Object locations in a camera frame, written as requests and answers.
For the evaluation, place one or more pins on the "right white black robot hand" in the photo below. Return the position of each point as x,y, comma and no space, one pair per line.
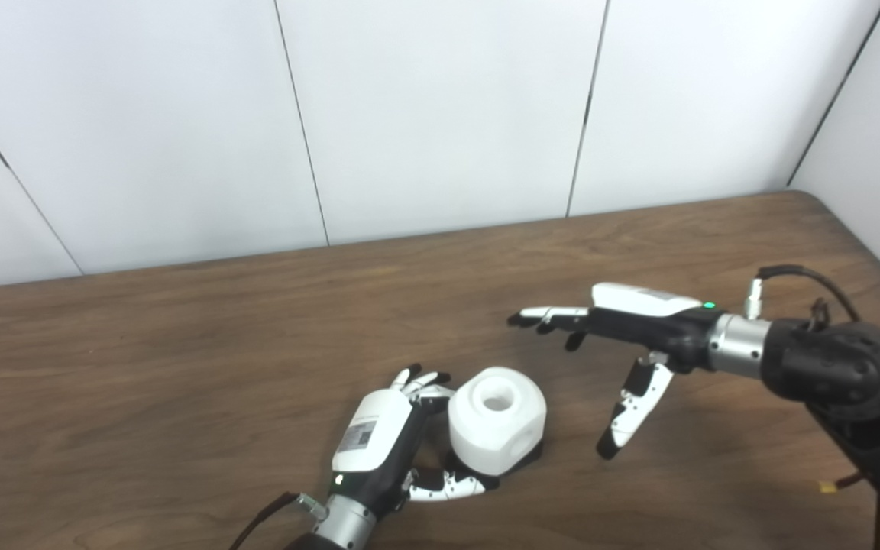
638,321

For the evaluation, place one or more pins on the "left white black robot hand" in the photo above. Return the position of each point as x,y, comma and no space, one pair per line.
371,439

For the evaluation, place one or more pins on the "round white piece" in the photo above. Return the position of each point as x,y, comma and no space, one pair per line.
497,420

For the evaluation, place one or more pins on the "black holder with flange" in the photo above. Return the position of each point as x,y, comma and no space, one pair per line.
528,456

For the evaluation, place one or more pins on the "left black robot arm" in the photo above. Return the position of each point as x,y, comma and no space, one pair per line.
341,527

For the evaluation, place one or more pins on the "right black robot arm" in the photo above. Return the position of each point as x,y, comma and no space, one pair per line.
837,382

